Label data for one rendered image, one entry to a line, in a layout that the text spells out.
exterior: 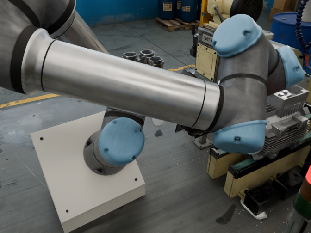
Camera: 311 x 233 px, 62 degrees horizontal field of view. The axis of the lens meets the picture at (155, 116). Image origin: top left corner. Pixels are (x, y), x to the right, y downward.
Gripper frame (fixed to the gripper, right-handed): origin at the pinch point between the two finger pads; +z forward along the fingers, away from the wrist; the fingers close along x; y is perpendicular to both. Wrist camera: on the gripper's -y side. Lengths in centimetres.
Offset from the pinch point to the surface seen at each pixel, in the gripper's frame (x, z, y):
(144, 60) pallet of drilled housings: 150, 135, -200
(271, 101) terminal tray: 33.1, -21.4, -9.7
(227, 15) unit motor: 50, -12, -74
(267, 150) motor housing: 34.2, -15.3, 4.9
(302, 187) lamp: 18.4, -24.7, 20.9
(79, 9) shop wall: 144, 303, -453
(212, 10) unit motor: 45, -7, -77
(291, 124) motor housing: 38.5, -23.6, -2.2
